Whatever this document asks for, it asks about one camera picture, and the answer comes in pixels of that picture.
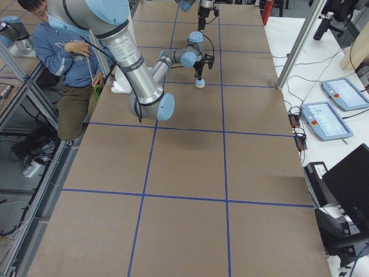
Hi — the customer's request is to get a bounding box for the person's hand holding green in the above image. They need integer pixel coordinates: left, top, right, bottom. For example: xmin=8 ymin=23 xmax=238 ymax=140
xmin=92 ymin=72 xmax=104 ymax=88

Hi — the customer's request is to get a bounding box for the brown paper table mat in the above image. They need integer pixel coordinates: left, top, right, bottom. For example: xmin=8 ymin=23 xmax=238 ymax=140
xmin=28 ymin=5 xmax=330 ymax=276

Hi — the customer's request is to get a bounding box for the near blue teach pendant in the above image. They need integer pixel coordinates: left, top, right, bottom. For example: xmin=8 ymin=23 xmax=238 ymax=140
xmin=301 ymin=102 xmax=353 ymax=141

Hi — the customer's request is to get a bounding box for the aluminium frame post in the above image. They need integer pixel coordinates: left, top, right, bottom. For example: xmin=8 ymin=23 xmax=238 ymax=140
xmin=276 ymin=0 xmax=327 ymax=91

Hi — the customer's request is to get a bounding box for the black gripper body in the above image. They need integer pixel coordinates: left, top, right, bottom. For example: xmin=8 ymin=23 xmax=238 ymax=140
xmin=198 ymin=7 xmax=208 ymax=31
xmin=193 ymin=59 xmax=205 ymax=78

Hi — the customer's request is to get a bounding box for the seated person in blue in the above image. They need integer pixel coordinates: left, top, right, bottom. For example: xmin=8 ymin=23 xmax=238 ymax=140
xmin=18 ymin=0 xmax=103 ymax=145

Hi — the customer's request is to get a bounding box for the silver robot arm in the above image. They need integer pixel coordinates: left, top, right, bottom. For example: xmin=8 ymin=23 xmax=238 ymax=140
xmin=178 ymin=0 xmax=219 ymax=32
xmin=48 ymin=0 xmax=205 ymax=121

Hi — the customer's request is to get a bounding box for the green object in hand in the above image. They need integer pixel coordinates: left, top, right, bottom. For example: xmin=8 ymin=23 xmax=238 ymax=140
xmin=93 ymin=85 xmax=100 ymax=100

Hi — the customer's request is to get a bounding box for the red cylinder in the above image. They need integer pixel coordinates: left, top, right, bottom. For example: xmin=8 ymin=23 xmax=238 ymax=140
xmin=262 ymin=0 xmax=274 ymax=26

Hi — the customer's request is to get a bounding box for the person's other hand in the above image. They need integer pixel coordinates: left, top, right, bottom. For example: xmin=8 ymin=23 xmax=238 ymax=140
xmin=64 ymin=41 xmax=92 ymax=57

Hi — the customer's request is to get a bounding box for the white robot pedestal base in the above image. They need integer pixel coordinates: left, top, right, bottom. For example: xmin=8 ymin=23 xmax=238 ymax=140
xmin=111 ymin=66 xmax=132 ymax=94

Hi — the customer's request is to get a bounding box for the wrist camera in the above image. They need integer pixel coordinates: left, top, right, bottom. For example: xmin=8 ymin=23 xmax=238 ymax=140
xmin=204 ymin=54 xmax=215 ymax=70

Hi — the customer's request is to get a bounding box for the black desktop box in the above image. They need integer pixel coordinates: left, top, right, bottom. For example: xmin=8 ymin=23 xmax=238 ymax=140
xmin=304 ymin=162 xmax=338 ymax=208

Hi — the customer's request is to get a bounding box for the far blue teach pendant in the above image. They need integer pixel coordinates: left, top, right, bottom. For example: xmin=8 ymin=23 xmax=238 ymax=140
xmin=321 ymin=77 xmax=368 ymax=111

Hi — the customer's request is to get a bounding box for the light blue call bell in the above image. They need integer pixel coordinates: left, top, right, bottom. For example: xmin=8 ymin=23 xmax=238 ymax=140
xmin=195 ymin=79 xmax=205 ymax=88

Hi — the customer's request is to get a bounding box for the blue teach pendant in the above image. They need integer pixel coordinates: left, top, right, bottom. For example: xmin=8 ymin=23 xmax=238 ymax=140
xmin=301 ymin=102 xmax=353 ymax=141
xmin=321 ymin=77 xmax=368 ymax=111

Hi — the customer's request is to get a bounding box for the black monitor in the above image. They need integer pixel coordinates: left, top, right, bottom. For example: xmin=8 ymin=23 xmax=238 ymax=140
xmin=323 ymin=143 xmax=368 ymax=231

